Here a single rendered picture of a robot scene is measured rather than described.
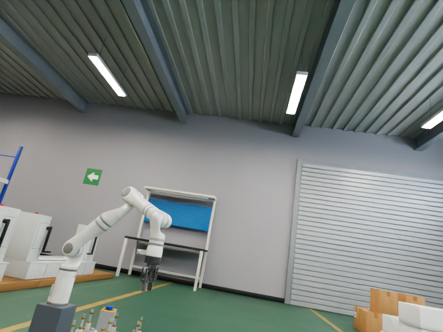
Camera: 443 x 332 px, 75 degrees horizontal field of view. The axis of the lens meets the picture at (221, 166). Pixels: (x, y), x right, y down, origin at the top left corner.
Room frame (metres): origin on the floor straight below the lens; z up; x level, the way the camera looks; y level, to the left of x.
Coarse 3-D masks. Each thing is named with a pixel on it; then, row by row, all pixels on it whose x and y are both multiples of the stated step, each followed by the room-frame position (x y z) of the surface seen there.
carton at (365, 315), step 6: (360, 312) 4.47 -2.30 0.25; (366, 312) 4.25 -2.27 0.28; (372, 312) 4.21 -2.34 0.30; (360, 318) 4.47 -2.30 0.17; (366, 318) 4.24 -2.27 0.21; (372, 318) 4.21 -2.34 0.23; (378, 318) 4.20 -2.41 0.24; (360, 324) 4.46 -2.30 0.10; (366, 324) 4.24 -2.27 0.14; (372, 324) 4.21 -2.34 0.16; (378, 324) 4.20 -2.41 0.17; (360, 330) 4.46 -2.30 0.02; (366, 330) 4.24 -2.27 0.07; (372, 330) 4.21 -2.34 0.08; (378, 330) 4.19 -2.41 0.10
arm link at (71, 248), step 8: (96, 224) 1.64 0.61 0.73; (104, 224) 1.64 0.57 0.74; (80, 232) 1.66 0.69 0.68; (88, 232) 1.64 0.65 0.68; (96, 232) 1.65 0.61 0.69; (104, 232) 1.68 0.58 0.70; (72, 240) 1.66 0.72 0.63; (80, 240) 1.65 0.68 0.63; (88, 240) 1.66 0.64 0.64; (64, 248) 1.66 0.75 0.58; (72, 248) 1.65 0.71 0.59; (72, 256) 1.68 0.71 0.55
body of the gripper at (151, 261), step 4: (148, 256) 1.42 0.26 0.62; (152, 256) 1.42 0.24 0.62; (144, 260) 1.44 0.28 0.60; (148, 260) 1.42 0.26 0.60; (152, 260) 1.42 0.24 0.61; (156, 260) 1.42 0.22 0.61; (160, 260) 1.45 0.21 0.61; (148, 264) 1.42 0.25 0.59; (152, 264) 1.43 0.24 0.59; (156, 264) 1.43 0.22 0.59; (148, 268) 1.41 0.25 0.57; (148, 272) 1.42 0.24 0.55
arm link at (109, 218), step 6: (138, 192) 1.63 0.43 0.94; (126, 204) 1.68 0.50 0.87; (114, 210) 1.66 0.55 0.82; (120, 210) 1.66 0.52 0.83; (126, 210) 1.66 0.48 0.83; (102, 216) 1.63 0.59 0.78; (108, 216) 1.63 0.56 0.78; (114, 216) 1.64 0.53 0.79; (120, 216) 1.66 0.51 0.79; (108, 222) 1.64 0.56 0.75; (114, 222) 1.66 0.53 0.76
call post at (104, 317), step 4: (100, 312) 1.69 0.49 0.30; (104, 312) 1.69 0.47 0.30; (108, 312) 1.69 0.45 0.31; (112, 312) 1.69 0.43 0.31; (100, 316) 1.69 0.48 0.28; (104, 316) 1.69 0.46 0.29; (108, 316) 1.69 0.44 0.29; (112, 316) 1.69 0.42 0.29; (100, 320) 1.69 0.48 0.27; (104, 320) 1.69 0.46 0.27; (108, 320) 1.69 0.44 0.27; (112, 320) 1.70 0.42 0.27; (100, 324) 1.69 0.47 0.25; (104, 324) 1.69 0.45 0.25; (108, 324) 1.69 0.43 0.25; (112, 324) 1.73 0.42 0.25; (96, 328) 1.69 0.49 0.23; (100, 328) 1.69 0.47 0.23
